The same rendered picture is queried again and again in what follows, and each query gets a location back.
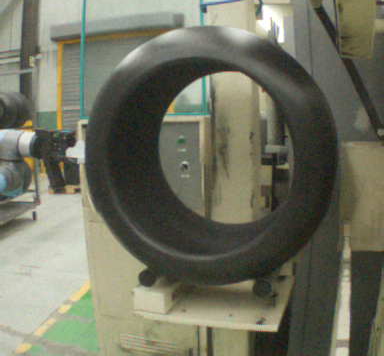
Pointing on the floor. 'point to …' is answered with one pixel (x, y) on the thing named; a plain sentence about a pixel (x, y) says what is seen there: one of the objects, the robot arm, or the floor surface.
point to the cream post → (234, 135)
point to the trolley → (13, 114)
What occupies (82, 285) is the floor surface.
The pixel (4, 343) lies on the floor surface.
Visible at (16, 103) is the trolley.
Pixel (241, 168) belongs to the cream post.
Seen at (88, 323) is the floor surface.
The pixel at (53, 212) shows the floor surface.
